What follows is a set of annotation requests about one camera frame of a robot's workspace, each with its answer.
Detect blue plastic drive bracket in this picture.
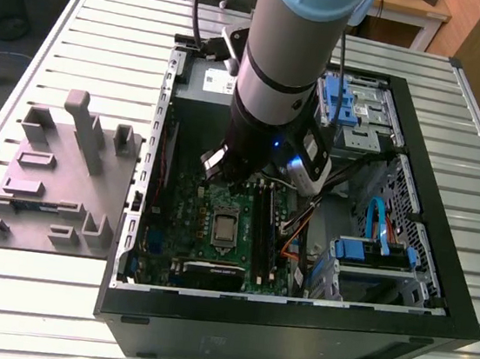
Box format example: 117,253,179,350
317,74,365,129

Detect hard disk in blue carrier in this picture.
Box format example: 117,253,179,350
330,236,419,273

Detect silver disk bay cage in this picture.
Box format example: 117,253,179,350
306,231,451,316

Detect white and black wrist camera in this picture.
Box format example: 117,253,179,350
283,126,337,199

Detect blue flat wire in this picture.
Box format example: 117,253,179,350
361,195,397,258

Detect wooden desk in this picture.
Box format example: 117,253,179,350
357,0,455,56

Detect black PC case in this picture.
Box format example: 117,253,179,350
89,28,480,359

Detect grey parts rack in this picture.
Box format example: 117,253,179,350
0,79,151,266

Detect grey electronics box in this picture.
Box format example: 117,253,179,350
216,22,252,78

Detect silver optical drive cage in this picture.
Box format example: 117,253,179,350
304,71,413,179

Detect orange wire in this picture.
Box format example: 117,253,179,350
277,222,308,263

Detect black cable bundle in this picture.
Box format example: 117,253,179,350
278,139,404,251

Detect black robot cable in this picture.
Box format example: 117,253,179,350
186,0,239,64
329,28,354,131

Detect grey power supply unit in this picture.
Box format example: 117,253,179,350
165,55,243,169

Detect black RAM slot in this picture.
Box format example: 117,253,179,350
251,180,280,283
240,178,266,288
246,179,272,286

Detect metal socket cover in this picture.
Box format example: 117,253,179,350
207,204,243,257

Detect green motherboard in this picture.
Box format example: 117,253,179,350
130,163,309,304

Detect small silver camera module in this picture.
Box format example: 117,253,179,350
198,146,228,183

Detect black graphics card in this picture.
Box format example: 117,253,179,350
167,256,249,296

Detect bare blue RAM stick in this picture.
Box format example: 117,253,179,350
8,197,63,215

